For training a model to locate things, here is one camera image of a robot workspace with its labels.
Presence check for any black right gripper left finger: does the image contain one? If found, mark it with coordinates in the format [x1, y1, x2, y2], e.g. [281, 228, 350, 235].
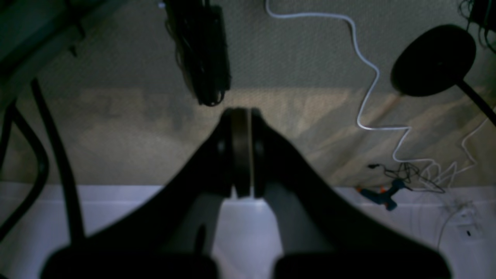
[41, 108, 243, 279]

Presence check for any white cable on floor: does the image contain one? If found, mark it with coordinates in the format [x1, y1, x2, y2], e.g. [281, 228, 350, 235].
[265, 0, 489, 192]

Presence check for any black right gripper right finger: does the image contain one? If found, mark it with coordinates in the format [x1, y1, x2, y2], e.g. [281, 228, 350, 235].
[250, 109, 452, 279]

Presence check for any black round lamp base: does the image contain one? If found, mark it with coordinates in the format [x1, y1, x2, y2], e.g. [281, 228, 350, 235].
[390, 24, 496, 125]

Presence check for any blue orange hand tool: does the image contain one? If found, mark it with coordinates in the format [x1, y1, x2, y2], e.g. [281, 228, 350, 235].
[355, 179, 412, 211]

